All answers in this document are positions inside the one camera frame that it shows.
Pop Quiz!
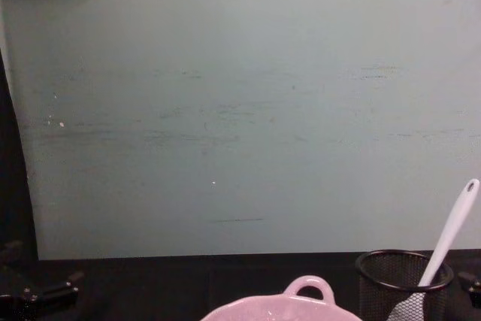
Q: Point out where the black table cloth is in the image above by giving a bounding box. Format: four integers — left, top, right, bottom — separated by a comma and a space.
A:
0, 248, 481, 321

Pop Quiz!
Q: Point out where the pink ceramic bowl with handle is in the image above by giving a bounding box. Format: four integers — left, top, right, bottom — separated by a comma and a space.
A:
198, 274, 364, 321

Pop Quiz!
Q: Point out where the dark hanging drape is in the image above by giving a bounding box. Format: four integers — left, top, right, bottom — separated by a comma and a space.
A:
0, 47, 40, 262

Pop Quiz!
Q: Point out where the white handled spatula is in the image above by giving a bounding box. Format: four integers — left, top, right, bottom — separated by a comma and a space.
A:
389, 178, 481, 321

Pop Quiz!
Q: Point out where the black mesh holder cup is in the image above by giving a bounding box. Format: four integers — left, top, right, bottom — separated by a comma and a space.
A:
355, 248, 456, 321

